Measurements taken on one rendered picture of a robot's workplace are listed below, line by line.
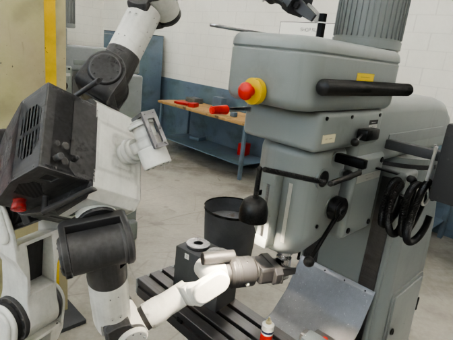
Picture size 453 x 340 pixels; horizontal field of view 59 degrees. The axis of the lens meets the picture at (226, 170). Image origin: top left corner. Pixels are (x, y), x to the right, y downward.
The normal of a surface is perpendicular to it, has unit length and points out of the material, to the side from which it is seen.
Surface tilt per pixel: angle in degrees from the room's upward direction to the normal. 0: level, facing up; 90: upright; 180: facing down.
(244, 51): 90
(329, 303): 62
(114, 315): 103
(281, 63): 90
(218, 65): 90
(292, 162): 90
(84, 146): 58
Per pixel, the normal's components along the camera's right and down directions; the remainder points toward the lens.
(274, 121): -0.71, 0.13
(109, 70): 0.18, -0.18
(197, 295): 0.40, 0.18
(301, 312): -0.43, -0.59
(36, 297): 0.87, 0.30
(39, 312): 0.89, 0.07
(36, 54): 0.70, 0.27
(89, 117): 0.81, -0.31
